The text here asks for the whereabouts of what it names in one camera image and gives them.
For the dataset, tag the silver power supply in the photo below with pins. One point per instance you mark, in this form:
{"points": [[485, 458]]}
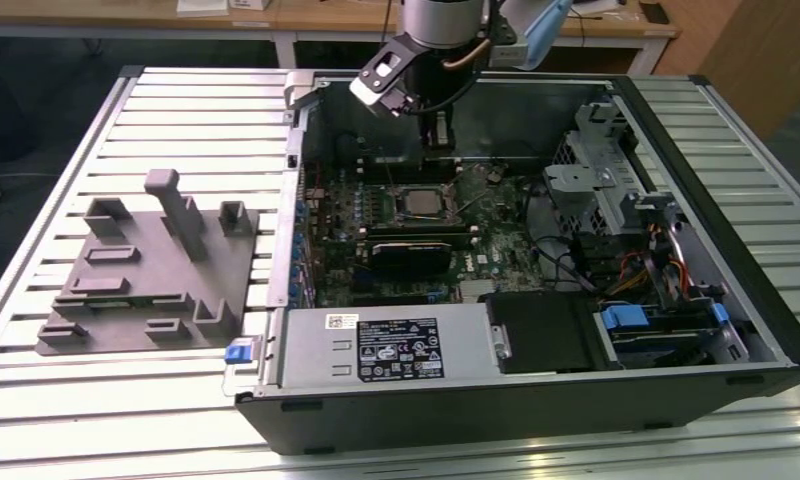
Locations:
{"points": [[307, 350]]}

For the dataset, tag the CPU socket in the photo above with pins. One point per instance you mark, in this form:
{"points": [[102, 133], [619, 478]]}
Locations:
{"points": [[451, 206]]}

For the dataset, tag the black plastic drive box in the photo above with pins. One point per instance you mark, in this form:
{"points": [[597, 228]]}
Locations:
{"points": [[540, 335]]}

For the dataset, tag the black phone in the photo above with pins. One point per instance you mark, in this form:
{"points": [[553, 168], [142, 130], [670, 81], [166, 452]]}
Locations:
{"points": [[655, 12]]}

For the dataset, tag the silver drive cage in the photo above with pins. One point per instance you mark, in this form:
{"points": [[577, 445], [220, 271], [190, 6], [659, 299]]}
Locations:
{"points": [[569, 177]]}

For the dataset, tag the blue case latch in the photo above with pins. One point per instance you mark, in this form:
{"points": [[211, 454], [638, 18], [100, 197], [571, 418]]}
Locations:
{"points": [[239, 352]]}

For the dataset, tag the blue disk carrier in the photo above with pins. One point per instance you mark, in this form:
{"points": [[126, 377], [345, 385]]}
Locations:
{"points": [[623, 316]]}

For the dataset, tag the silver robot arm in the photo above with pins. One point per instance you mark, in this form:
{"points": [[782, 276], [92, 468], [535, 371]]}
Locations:
{"points": [[440, 20]]}

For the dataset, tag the black graphics card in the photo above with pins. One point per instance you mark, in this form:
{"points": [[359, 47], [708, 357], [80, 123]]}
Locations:
{"points": [[409, 260]]}

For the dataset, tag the green motherboard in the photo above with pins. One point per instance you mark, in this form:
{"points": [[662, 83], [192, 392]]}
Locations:
{"points": [[507, 250]]}

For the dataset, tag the silver chipset heatsink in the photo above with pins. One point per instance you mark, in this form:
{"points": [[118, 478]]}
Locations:
{"points": [[480, 290]]}

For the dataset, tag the brown wooden cabinet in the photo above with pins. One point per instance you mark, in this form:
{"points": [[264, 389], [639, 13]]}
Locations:
{"points": [[760, 50]]}

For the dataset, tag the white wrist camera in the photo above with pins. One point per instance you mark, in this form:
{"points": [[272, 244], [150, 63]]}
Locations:
{"points": [[380, 80]]}

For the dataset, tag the thin metal locking lever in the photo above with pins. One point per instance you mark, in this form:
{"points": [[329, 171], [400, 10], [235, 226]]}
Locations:
{"points": [[387, 170]]}

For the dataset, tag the wooden desk white frame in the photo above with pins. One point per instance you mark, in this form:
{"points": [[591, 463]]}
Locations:
{"points": [[273, 20]]}

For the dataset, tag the round coin battery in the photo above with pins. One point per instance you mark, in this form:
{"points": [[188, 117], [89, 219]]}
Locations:
{"points": [[496, 175]]}

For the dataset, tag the white paper box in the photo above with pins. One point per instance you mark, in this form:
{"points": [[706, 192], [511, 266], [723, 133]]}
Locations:
{"points": [[249, 4], [201, 5]]}

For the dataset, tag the silver CPU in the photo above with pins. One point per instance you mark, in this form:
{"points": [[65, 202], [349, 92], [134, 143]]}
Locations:
{"points": [[421, 202]]}

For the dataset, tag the grey parts rack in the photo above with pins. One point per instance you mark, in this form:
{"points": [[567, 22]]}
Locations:
{"points": [[160, 250]]}

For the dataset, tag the green RAM stick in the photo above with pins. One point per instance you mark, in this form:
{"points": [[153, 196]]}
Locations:
{"points": [[120, 301]]}

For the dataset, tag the black silver PC case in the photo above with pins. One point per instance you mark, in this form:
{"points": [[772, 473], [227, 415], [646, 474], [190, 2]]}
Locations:
{"points": [[507, 415]]}

